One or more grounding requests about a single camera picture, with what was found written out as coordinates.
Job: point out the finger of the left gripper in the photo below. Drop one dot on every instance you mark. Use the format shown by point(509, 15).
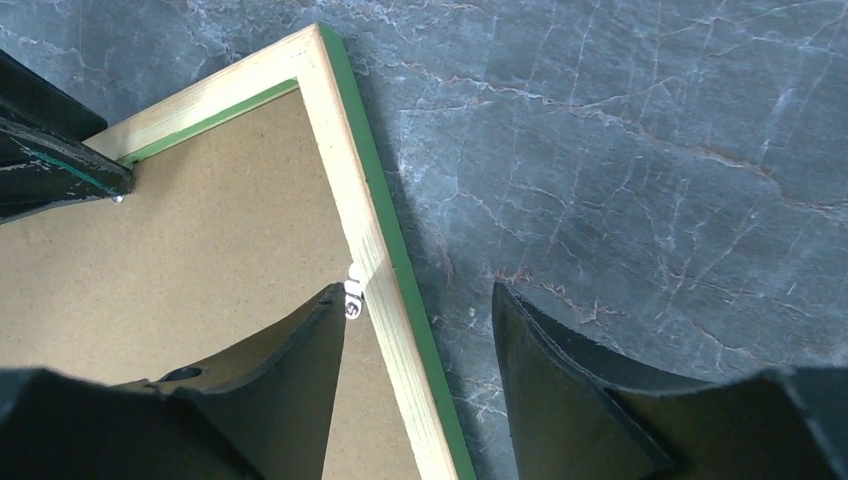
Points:
point(40, 171)
point(29, 99)

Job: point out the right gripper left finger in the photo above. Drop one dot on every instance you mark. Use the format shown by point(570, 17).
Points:
point(259, 409)

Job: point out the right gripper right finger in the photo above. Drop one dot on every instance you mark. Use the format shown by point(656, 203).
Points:
point(579, 410)

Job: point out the brown frame backing board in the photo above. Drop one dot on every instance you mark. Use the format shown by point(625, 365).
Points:
point(225, 234)

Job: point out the light wooden picture frame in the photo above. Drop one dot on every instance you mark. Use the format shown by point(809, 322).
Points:
point(314, 61)

